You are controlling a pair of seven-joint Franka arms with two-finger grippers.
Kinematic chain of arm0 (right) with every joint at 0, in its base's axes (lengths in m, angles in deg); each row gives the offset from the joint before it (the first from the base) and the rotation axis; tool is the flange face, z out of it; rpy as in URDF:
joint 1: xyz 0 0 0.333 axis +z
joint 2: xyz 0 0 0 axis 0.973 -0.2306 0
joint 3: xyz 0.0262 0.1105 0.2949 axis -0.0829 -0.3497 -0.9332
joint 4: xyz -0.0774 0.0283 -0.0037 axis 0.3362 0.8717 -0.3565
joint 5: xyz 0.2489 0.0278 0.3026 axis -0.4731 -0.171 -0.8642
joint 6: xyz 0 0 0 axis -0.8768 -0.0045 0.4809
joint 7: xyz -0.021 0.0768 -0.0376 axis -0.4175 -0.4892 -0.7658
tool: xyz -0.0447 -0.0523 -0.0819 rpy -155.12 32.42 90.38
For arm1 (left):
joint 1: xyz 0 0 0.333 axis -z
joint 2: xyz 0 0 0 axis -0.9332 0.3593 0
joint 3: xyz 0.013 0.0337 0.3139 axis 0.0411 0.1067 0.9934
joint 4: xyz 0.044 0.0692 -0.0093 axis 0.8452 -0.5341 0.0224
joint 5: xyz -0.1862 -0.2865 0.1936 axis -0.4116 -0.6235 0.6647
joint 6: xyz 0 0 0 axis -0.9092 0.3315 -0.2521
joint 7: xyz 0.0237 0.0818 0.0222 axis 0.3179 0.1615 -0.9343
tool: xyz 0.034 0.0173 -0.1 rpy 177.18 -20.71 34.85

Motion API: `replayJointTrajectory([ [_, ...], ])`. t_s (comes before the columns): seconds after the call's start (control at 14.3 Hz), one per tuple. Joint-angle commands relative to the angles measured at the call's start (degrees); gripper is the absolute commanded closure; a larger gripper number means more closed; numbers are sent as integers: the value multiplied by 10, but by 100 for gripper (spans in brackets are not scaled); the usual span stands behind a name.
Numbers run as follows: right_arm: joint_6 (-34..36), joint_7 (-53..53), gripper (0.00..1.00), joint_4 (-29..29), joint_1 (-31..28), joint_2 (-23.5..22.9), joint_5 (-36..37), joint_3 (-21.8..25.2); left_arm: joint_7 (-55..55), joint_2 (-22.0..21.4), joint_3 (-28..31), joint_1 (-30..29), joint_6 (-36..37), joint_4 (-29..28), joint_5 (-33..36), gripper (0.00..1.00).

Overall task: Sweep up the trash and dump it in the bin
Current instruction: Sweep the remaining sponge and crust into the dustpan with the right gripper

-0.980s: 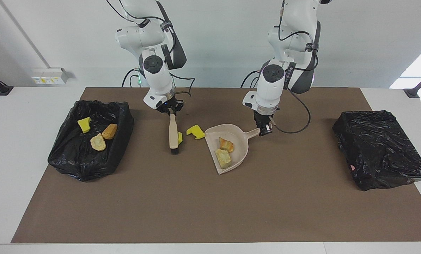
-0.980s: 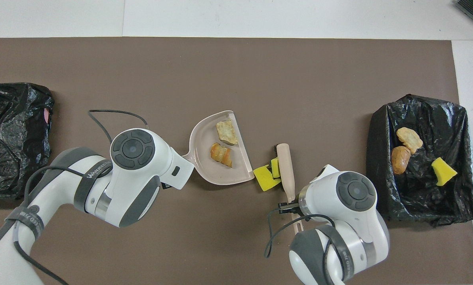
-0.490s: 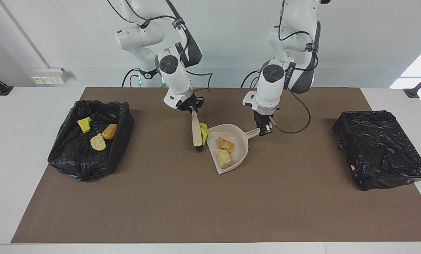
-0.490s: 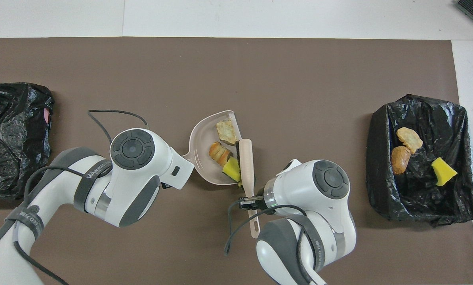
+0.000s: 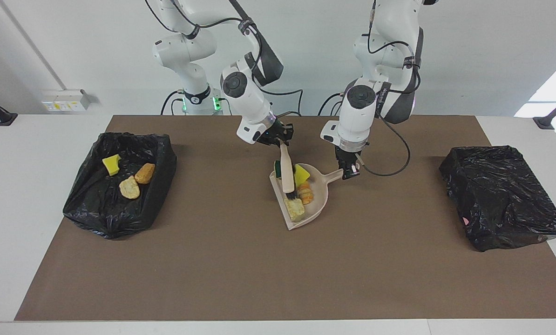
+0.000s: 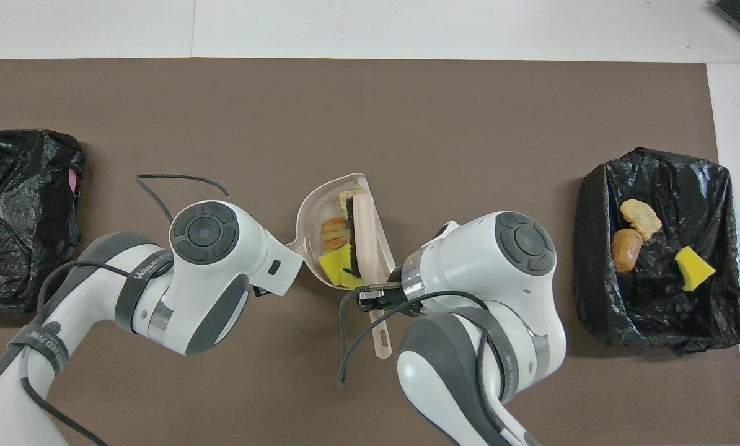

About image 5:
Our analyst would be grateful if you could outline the yellow sponge notched piece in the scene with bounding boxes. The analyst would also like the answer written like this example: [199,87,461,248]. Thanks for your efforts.
[102,154,122,176]

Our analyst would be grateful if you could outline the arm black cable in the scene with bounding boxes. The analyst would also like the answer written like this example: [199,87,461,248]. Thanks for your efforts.
[144,0,303,117]
[355,0,423,177]

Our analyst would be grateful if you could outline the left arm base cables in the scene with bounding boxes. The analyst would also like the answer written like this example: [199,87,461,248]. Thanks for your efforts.
[319,92,348,116]

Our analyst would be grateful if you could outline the beige plastic dustpan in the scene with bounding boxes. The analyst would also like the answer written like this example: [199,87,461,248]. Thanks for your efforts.
[269,163,345,231]

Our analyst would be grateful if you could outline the beige handled hand brush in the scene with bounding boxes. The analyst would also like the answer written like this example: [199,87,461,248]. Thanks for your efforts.
[279,142,298,201]

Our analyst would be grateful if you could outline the black bag lined bin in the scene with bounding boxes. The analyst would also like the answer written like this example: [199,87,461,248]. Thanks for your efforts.
[63,132,177,240]

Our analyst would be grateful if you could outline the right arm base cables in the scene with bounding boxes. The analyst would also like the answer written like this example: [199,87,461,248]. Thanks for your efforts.
[161,90,233,115]

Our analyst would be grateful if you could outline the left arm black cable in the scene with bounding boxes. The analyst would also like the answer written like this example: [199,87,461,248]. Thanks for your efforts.
[355,0,423,177]

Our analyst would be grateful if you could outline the brown bread roll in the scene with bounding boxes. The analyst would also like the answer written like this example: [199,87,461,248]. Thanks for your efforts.
[135,163,156,185]

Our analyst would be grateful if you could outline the pale crusty bread chunk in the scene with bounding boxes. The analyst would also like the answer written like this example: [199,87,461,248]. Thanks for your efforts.
[285,198,305,222]

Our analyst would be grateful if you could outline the brown table mat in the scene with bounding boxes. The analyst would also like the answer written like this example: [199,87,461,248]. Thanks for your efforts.
[15,115,556,322]

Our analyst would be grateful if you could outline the grey wall socket box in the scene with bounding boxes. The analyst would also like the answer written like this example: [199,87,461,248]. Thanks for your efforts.
[41,89,92,112]

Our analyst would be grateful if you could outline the black bag bin pink spot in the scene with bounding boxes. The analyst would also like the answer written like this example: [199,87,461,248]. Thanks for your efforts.
[439,145,556,252]

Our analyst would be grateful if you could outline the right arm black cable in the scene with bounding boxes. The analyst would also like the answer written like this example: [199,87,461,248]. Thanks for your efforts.
[144,0,303,117]

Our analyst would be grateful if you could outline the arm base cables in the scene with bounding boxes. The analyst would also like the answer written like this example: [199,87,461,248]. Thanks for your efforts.
[319,92,348,116]
[161,90,233,115]

